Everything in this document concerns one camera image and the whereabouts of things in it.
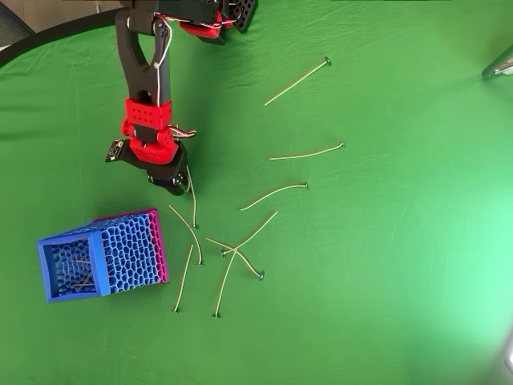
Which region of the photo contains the green table cloth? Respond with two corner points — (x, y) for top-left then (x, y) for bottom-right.
(0, 0), (513, 385)

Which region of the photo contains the white red gripper cable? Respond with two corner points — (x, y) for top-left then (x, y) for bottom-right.
(164, 124), (198, 142)

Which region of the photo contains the dark office chair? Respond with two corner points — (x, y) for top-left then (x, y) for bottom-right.
(0, 4), (38, 48)

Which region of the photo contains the silver metal pole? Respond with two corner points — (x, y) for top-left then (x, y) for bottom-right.
(480, 43), (513, 79)

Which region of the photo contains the blue and magenta mesh basket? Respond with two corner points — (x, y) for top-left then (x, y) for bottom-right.
(36, 207), (170, 304)

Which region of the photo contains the white forearm cable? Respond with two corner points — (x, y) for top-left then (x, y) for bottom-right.
(151, 14), (172, 106)

